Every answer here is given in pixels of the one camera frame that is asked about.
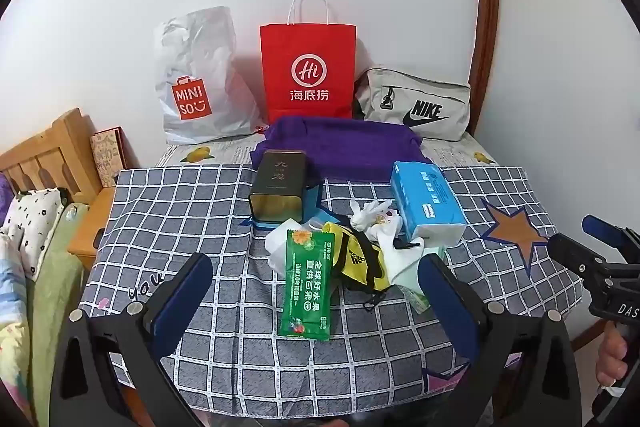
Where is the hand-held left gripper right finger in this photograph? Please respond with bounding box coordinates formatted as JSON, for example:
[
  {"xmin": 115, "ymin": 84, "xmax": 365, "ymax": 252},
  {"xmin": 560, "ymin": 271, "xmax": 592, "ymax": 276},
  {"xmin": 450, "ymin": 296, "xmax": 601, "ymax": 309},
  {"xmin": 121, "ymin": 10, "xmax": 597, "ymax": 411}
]
[{"xmin": 417, "ymin": 253, "xmax": 583, "ymax": 427}]

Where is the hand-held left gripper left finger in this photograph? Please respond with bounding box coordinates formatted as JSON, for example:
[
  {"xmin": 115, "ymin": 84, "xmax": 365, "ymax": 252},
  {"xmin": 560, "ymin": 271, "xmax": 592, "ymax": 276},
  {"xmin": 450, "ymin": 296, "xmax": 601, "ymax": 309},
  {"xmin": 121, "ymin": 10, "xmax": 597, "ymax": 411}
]
[{"xmin": 50, "ymin": 252, "xmax": 216, "ymax": 427}]

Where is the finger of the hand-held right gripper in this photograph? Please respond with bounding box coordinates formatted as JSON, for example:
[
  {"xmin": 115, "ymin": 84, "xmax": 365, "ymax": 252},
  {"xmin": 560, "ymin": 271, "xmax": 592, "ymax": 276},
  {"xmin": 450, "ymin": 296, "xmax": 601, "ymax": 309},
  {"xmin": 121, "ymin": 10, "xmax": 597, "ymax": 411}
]
[
  {"xmin": 547, "ymin": 233, "xmax": 608, "ymax": 278},
  {"xmin": 582, "ymin": 215, "xmax": 640, "ymax": 260}
]

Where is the yellow black Adidas pouch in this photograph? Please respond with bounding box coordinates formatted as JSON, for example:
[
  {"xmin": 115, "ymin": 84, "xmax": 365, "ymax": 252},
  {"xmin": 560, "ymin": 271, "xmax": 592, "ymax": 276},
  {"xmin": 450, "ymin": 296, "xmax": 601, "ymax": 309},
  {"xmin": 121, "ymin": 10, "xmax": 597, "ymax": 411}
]
[{"xmin": 322, "ymin": 222, "xmax": 394, "ymax": 310}]

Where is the white foam mesh wrap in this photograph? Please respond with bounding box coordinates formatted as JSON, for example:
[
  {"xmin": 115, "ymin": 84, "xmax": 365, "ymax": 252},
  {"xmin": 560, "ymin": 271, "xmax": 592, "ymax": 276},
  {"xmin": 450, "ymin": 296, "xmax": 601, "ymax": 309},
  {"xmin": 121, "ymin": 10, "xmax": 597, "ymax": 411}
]
[{"xmin": 264, "ymin": 218, "xmax": 321, "ymax": 281}]

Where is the green snack packet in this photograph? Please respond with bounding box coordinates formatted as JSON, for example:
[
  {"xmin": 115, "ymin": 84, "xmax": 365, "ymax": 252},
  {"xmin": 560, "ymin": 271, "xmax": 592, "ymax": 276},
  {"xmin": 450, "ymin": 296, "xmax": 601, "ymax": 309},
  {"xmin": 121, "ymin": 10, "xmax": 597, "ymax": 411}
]
[{"xmin": 278, "ymin": 228, "xmax": 335, "ymax": 340}]

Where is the person's right forearm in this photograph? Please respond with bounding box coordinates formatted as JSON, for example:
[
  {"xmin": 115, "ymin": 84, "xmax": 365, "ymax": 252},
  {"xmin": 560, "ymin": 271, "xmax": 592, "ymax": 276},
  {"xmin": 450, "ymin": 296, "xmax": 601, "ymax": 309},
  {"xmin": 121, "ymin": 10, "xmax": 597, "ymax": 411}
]
[{"xmin": 592, "ymin": 384, "xmax": 640, "ymax": 427}]

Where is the person's right hand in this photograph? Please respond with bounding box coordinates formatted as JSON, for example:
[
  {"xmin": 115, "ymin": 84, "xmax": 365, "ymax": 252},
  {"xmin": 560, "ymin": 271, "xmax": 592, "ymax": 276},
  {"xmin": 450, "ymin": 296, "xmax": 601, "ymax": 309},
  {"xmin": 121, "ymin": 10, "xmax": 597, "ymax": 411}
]
[{"xmin": 597, "ymin": 323, "xmax": 632, "ymax": 389}]

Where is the grey checked blanket with stars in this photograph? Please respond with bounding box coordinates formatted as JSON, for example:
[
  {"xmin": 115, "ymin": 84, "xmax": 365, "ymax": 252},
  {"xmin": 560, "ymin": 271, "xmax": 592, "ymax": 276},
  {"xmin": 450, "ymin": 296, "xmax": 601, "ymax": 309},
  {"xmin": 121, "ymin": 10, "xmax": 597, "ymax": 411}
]
[{"xmin": 82, "ymin": 164, "xmax": 586, "ymax": 419}]

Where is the blue tissue pack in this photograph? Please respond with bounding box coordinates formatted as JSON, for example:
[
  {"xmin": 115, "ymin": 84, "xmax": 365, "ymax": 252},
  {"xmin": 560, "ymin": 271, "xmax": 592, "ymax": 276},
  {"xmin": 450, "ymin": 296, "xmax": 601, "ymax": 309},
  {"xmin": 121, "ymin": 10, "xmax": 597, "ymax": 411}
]
[{"xmin": 390, "ymin": 161, "xmax": 467, "ymax": 243}]

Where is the light green bed sheet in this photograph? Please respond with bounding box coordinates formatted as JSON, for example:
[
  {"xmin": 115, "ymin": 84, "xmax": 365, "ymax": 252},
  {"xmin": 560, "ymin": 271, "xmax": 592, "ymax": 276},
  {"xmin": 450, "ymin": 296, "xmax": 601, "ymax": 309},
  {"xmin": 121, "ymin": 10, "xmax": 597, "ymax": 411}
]
[{"xmin": 20, "ymin": 202, "xmax": 93, "ymax": 427}]

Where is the fruit print bed sheet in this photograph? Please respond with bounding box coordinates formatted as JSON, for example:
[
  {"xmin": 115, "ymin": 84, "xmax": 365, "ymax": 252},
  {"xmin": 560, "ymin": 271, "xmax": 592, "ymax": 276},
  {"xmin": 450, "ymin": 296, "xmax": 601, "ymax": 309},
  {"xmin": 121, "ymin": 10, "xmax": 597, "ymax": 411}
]
[{"xmin": 155, "ymin": 134, "xmax": 499, "ymax": 168}]

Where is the dark tin box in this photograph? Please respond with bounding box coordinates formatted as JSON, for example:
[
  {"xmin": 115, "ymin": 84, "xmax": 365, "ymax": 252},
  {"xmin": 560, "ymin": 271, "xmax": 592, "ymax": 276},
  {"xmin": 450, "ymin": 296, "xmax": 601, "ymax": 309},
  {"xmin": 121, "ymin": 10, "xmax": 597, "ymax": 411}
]
[{"xmin": 248, "ymin": 149, "xmax": 308, "ymax": 224}]

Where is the brown patterned box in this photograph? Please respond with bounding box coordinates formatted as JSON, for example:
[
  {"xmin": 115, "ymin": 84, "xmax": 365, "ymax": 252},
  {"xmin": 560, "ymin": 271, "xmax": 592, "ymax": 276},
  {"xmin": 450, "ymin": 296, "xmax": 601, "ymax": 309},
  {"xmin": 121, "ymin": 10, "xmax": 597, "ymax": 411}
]
[{"xmin": 90, "ymin": 127, "xmax": 126, "ymax": 188}]

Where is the white floral pillow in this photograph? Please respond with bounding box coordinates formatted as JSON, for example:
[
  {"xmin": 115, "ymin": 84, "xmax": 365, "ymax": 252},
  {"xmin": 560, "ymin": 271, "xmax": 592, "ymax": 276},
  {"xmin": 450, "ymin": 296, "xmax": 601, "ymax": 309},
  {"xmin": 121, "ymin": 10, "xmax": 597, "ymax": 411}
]
[{"xmin": 0, "ymin": 188, "xmax": 71, "ymax": 280}]

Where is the colourful quilt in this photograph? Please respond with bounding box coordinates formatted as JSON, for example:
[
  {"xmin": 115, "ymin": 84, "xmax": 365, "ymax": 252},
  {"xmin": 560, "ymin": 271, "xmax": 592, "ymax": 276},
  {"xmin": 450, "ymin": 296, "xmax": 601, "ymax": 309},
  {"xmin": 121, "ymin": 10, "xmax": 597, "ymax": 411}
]
[{"xmin": 0, "ymin": 229, "xmax": 31, "ymax": 427}]

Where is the purple towel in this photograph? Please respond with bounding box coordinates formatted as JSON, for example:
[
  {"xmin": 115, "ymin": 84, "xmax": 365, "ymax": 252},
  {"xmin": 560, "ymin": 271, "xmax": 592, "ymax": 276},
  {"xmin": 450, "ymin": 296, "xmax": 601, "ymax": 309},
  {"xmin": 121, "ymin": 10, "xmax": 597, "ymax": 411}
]
[{"xmin": 250, "ymin": 116, "xmax": 433, "ymax": 182}]

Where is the wooden bed headboard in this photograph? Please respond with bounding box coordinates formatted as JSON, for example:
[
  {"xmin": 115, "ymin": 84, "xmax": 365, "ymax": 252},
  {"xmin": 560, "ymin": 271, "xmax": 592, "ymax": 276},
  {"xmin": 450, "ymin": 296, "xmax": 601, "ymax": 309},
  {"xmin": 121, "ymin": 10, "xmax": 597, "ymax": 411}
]
[{"xmin": 0, "ymin": 108, "xmax": 121, "ymax": 269}]

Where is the grey waist bag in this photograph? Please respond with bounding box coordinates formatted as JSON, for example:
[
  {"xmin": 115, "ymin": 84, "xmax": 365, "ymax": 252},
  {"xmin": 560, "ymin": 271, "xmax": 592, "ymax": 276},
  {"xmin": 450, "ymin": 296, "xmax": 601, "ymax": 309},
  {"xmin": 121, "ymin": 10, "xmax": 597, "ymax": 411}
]
[{"xmin": 354, "ymin": 68, "xmax": 472, "ymax": 142}]

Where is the white plastic shopping bag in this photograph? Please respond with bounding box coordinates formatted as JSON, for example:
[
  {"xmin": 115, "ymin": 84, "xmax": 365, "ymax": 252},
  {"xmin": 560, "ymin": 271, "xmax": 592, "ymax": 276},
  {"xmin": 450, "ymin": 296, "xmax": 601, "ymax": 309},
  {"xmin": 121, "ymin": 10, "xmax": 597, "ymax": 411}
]
[{"xmin": 153, "ymin": 6, "xmax": 268, "ymax": 145}]

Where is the red paper bag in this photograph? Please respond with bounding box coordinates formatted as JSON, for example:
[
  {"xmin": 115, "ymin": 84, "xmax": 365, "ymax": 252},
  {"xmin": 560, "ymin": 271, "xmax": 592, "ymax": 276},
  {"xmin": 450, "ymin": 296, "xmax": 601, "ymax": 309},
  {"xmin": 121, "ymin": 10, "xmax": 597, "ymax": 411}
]
[{"xmin": 259, "ymin": 0, "xmax": 358, "ymax": 124}]

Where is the brown wooden door frame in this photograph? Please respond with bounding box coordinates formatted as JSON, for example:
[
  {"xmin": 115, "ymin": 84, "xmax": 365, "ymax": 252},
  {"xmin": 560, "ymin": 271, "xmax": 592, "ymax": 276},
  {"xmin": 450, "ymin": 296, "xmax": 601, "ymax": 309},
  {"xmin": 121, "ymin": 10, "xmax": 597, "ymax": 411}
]
[{"xmin": 472, "ymin": 0, "xmax": 502, "ymax": 138}]

